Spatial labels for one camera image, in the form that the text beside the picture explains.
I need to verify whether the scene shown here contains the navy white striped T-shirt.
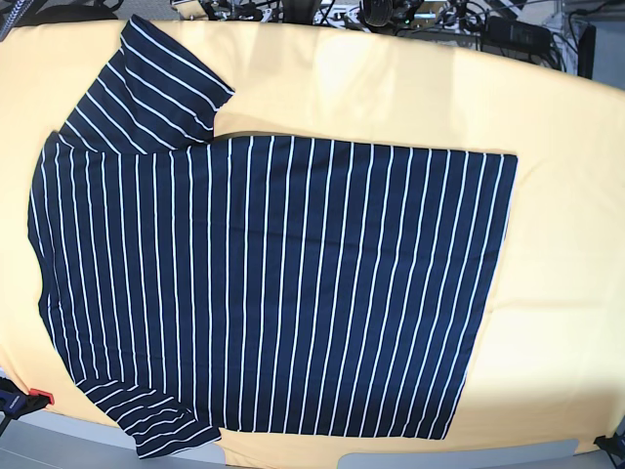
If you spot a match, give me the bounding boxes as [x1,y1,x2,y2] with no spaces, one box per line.
[27,17,518,458]

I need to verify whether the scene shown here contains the black power adapter box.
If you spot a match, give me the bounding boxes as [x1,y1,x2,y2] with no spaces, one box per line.
[481,17,552,55]

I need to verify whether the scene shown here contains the red black clamp left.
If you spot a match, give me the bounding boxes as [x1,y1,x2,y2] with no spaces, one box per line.
[0,377,55,434]

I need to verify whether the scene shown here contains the black clamp right corner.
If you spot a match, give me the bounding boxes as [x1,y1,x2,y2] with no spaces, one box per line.
[594,433,625,469]

